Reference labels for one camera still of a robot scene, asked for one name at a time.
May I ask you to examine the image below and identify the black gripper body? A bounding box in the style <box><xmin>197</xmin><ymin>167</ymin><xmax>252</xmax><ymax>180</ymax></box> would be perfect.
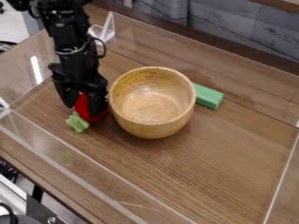
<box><xmin>48</xmin><ymin>49</ymin><xmax>108</xmax><ymax>94</ymax></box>

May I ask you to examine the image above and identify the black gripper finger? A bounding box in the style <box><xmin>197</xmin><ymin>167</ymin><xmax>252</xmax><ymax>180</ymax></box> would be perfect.
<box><xmin>88</xmin><ymin>92</ymin><xmax>108</xmax><ymax>117</ymax></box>
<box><xmin>53</xmin><ymin>80</ymin><xmax>80</xmax><ymax>108</ymax></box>

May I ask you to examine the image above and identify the red plush strawberry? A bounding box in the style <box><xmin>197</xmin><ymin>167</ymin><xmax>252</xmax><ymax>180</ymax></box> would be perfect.
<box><xmin>65</xmin><ymin>94</ymin><xmax>108</xmax><ymax>133</ymax></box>

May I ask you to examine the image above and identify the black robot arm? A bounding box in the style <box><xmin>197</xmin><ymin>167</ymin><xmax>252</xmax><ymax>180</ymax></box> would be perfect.
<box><xmin>6</xmin><ymin>0</ymin><xmax>108</xmax><ymax>117</ymax></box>

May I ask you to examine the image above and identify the wooden bowl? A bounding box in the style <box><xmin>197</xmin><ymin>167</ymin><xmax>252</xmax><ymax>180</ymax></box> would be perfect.
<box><xmin>108</xmin><ymin>66</ymin><xmax>196</xmax><ymax>139</ymax></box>

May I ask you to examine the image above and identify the green rectangular block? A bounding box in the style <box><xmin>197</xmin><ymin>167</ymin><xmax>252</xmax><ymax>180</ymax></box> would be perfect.
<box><xmin>193</xmin><ymin>84</ymin><xmax>224</xmax><ymax>110</ymax></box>

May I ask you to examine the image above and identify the black table leg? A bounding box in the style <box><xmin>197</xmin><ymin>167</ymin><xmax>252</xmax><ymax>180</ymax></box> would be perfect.
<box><xmin>32</xmin><ymin>185</ymin><xmax>43</xmax><ymax>203</ymax></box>

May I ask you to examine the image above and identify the clear acrylic corner bracket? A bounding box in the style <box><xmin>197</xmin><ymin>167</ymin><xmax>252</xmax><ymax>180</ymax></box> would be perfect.
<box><xmin>88</xmin><ymin>12</ymin><xmax>116</xmax><ymax>43</ymax></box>

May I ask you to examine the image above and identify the clear acrylic tray enclosure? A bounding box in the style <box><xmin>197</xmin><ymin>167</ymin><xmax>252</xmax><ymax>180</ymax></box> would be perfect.
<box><xmin>0</xmin><ymin>16</ymin><xmax>299</xmax><ymax>224</ymax></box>

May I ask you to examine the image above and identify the black metal bracket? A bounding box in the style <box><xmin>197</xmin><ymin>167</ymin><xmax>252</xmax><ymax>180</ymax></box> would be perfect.
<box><xmin>25</xmin><ymin>195</ymin><xmax>67</xmax><ymax>224</ymax></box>

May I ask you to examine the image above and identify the black cable bottom left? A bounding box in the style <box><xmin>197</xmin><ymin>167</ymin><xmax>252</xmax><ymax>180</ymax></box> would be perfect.
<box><xmin>0</xmin><ymin>201</ymin><xmax>18</xmax><ymax>224</ymax></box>

